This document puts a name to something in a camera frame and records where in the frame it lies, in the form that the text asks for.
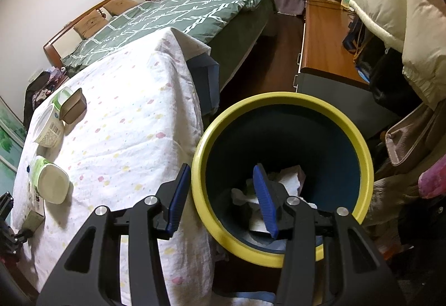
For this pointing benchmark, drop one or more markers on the dark bag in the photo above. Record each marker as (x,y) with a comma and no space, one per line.
(376,58)

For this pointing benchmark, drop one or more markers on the dark clothes heap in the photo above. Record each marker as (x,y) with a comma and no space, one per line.
(38,93)

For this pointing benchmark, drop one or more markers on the pink fuzzy garment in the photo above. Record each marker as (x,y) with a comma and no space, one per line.
(433,184)

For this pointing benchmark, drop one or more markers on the green and white jar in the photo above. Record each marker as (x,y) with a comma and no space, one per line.
(52,184)

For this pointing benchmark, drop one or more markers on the brown small box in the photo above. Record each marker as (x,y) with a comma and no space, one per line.
(73,107)

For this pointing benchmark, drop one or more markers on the brown bear pillow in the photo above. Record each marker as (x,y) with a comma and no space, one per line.
(120,6)
(90,25)

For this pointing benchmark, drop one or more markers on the green plastic packet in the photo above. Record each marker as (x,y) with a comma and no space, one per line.
(62,96)

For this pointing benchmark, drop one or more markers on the wooden bed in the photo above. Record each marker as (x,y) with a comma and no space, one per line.
(244,37)

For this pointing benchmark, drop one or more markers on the beige small box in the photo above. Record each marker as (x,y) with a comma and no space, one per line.
(35,221)

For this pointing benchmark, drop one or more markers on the white paper bowl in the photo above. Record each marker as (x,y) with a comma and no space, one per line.
(48,128)

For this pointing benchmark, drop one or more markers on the wooden low cabinet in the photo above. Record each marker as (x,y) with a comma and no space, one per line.
(324,41)

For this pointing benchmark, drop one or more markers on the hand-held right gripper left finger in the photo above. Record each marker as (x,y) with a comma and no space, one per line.
(179,201)

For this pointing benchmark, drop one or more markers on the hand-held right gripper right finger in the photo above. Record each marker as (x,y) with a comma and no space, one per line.
(264,201)

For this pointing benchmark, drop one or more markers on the yellow rimmed dark bin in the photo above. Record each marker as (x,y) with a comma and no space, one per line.
(313,138)

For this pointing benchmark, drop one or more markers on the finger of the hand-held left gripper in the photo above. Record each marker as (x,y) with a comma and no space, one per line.
(22,234)

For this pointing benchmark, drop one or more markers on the wardrobe sliding door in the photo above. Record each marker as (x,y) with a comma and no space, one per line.
(8,138)

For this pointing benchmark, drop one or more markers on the beige pink handbag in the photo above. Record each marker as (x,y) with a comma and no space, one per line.
(407,138)

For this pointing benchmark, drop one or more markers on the green checked quilt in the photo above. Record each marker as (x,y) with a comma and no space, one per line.
(174,16)

